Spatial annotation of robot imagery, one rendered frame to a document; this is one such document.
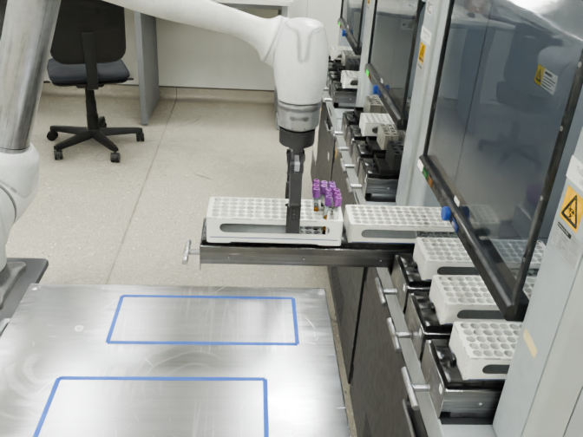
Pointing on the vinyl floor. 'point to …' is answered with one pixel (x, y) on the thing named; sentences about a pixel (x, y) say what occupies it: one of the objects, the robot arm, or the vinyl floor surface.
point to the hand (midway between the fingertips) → (291, 211)
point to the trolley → (170, 362)
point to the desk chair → (88, 66)
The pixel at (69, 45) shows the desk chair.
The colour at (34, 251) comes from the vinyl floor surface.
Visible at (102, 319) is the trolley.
